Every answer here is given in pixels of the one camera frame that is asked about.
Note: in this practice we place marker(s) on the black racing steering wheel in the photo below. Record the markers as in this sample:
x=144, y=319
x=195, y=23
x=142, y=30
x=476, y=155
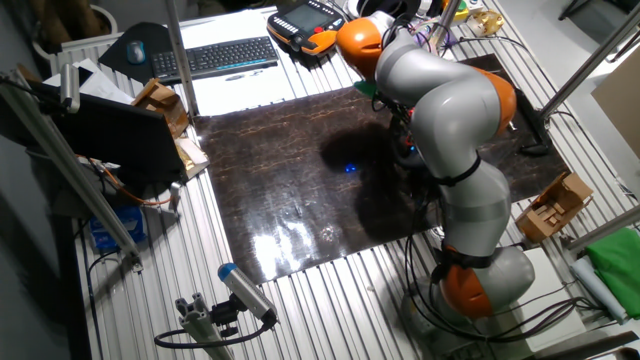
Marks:
x=402, y=150

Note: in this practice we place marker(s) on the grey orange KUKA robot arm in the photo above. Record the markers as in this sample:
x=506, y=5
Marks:
x=455, y=125

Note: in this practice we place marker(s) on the dark wooden board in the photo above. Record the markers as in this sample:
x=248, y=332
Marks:
x=280, y=175

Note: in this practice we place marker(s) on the large white sheet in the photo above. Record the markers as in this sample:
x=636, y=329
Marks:
x=240, y=95

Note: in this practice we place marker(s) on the white gold packet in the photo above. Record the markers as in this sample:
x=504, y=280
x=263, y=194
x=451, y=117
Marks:
x=192, y=157

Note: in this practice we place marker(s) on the black orange teach pendant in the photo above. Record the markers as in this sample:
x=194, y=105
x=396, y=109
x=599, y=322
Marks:
x=305, y=20

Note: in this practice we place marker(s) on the black computer keyboard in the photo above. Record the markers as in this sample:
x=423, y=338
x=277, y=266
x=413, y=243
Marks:
x=215, y=57

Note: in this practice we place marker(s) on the flattened brown cardboard box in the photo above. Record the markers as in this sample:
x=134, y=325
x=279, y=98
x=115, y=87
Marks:
x=162, y=105

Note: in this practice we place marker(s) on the purple plastic bag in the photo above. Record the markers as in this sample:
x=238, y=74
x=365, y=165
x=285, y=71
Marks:
x=425, y=32

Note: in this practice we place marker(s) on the short aluminium profile stub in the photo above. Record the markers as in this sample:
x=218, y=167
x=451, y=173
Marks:
x=200, y=325

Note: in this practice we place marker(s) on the blue box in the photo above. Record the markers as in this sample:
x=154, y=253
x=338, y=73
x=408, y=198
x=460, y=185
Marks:
x=117, y=227

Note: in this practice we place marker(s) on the black laptop screen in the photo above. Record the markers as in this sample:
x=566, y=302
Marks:
x=115, y=135

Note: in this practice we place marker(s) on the black mouse pad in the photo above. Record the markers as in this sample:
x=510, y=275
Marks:
x=152, y=42

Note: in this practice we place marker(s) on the black stand base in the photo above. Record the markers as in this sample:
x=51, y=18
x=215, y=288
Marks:
x=534, y=130

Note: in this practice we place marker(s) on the yellow green button box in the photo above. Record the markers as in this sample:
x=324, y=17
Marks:
x=461, y=11

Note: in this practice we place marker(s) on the grey blue computer mouse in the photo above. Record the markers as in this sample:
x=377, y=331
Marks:
x=135, y=52

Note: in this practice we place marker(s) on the golden shiny object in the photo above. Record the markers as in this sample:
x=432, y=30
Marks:
x=486, y=22

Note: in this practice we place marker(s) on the open cardboard box with inserts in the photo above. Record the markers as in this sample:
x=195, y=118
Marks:
x=555, y=205

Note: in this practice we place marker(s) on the white paper stack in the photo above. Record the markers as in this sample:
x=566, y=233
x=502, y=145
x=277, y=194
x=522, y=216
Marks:
x=100, y=85

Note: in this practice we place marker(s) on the white flat panel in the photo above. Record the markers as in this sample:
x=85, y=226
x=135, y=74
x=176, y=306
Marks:
x=555, y=285

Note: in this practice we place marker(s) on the white round basket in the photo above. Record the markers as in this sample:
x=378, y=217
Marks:
x=107, y=17

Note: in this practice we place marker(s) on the pale rolled cloth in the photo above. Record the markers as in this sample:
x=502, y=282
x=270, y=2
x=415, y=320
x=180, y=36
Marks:
x=597, y=287

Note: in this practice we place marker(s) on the green cloth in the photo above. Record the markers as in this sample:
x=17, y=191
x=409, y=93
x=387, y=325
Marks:
x=617, y=265

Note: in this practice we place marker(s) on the brown cardboard panel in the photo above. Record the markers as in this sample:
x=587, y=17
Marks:
x=620, y=100

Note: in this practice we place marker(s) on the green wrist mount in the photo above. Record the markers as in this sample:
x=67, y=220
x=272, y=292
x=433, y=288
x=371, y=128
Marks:
x=366, y=89

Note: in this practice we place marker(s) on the silver camera blue end cap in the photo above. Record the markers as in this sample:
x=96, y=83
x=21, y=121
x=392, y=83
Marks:
x=247, y=292

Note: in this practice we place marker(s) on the black camera bracket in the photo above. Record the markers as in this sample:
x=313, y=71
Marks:
x=225, y=315

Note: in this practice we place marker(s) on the slim aluminium frame post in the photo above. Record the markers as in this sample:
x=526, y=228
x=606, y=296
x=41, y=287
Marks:
x=181, y=55

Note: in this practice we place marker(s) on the silver round post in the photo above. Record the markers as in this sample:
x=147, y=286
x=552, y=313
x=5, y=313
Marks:
x=446, y=20

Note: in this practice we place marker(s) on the long aluminium frame beam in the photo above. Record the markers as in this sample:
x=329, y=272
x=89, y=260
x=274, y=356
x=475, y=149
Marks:
x=75, y=175

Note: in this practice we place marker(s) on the silver depth camera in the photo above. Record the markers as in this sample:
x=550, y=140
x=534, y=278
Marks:
x=70, y=87

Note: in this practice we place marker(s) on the aluminium table rail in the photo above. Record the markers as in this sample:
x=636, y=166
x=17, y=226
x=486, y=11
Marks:
x=600, y=230

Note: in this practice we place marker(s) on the aluminium stand post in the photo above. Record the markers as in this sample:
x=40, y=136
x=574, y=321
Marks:
x=590, y=62

